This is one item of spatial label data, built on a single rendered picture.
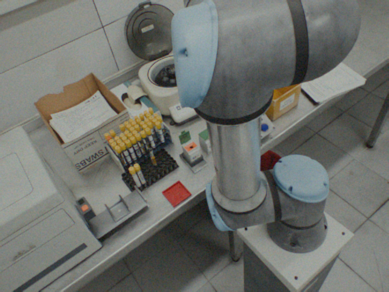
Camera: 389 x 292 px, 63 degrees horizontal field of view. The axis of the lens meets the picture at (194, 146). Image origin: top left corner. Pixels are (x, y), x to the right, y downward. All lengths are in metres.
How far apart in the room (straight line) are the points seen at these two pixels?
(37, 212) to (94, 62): 0.76
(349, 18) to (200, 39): 0.16
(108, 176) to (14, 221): 0.42
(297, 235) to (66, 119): 0.90
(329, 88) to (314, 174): 0.64
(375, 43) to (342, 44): 1.23
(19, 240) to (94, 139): 0.42
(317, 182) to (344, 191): 1.41
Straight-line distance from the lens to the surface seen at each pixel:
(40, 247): 0.87
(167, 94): 1.16
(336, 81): 1.35
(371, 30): 1.71
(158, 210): 0.99
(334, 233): 0.91
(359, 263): 1.93
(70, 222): 0.84
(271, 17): 0.37
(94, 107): 1.29
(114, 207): 0.99
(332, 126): 2.44
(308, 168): 0.73
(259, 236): 0.89
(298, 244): 0.84
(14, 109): 1.37
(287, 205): 0.71
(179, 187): 1.02
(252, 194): 0.65
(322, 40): 0.38
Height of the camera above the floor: 1.72
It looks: 49 degrees down
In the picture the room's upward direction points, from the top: 11 degrees counter-clockwise
